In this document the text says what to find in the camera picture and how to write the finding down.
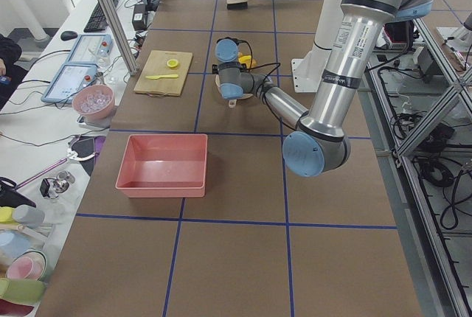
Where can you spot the beige hand brush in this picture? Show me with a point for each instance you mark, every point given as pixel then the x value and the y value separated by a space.
pixel 237 4

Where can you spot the yellow toy corn cob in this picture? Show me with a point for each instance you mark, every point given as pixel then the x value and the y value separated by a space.
pixel 247 61

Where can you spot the beige dustpan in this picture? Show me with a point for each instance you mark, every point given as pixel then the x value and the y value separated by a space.
pixel 231 103

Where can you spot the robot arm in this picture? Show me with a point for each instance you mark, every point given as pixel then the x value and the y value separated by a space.
pixel 318 143

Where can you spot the pink plastic bin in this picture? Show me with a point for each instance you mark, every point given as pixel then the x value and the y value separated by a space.
pixel 164 166

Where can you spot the black power adapter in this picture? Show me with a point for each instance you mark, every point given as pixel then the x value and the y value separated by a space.
pixel 140 17

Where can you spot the yellow toy lemon slice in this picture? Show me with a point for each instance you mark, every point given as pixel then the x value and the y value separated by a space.
pixel 172 63

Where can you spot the bamboo cutting board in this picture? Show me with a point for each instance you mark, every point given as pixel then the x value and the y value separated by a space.
pixel 156 64

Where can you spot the yellow plastic knife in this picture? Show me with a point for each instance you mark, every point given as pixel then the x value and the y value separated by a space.
pixel 162 76

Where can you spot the black keyboard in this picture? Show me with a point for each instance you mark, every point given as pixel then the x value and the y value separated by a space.
pixel 97 21

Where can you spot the far blue teach pendant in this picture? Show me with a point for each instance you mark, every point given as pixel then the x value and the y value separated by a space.
pixel 87 46

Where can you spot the blue teach pendant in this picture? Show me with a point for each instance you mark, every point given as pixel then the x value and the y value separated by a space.
pixel 87 46
pixel 70 79

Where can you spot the black computer mouse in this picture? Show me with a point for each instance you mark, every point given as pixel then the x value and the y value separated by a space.
pixel 68 35

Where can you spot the pink bowl of clear pieces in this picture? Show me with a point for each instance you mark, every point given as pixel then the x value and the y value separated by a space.
pixel 94 102

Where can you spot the near blue teach pendant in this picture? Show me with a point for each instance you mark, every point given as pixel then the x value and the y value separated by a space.
pixel 70 79

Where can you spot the digital kitchen scale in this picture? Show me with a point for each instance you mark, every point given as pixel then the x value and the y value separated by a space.
pixel 98 123

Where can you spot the person in black clothing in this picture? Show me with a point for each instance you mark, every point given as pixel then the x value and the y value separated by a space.
pixel 10 53

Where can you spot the grey cup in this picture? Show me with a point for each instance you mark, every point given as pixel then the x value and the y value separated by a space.
pixel 28 215

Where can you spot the pink cup in stack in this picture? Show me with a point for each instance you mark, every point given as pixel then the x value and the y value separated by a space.
pixel 31 265

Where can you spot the green cup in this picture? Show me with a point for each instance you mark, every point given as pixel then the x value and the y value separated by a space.
pixel 22 291

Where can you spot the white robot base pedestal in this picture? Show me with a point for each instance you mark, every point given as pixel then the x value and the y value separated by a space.
pixel 307 72

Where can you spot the aluminium frame post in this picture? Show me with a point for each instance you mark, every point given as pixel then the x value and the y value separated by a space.
pixel 119 35

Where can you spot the aluminium frame rail right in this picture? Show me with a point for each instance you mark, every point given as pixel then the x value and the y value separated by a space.
pixel 419 109

